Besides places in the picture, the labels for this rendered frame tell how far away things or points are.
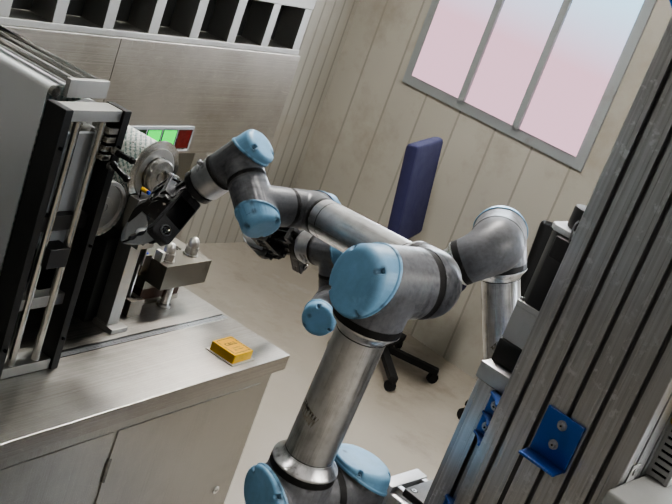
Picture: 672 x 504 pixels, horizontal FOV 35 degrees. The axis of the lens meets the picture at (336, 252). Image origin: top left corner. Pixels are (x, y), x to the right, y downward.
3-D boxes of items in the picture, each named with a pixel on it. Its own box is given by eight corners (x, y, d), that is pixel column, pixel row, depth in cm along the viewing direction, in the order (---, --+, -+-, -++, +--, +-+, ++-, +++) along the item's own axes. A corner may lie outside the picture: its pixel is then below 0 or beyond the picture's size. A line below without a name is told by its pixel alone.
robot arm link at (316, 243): (341, 281, 234) (341, 243, 232) (305, 272, 241) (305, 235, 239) (365, 273, 239) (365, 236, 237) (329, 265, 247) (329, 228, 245)
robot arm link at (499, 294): (475, 458, 237) (466, 216, 223) (481, 430, 251) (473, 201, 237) (531, 460, 234) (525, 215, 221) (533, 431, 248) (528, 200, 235)
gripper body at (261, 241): (264, 211, 251) (301, 219, 243) (283, 232, 257) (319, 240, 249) (247, 238, 249) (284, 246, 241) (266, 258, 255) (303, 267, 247)
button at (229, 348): (231, 365, 238) (235, 355, 237) (208, 349, 241) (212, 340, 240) (250, 359, 244) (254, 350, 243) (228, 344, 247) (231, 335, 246)
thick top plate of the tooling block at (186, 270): (159, 290, 244) (167, 267, 242) (43, 215, 262) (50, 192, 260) (204, 282, 257) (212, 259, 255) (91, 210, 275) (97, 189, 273)
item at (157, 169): (149, 167, 223) (175, 156, 228) (142, 163, 223) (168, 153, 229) (146, 198, 227) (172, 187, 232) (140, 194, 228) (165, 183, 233)
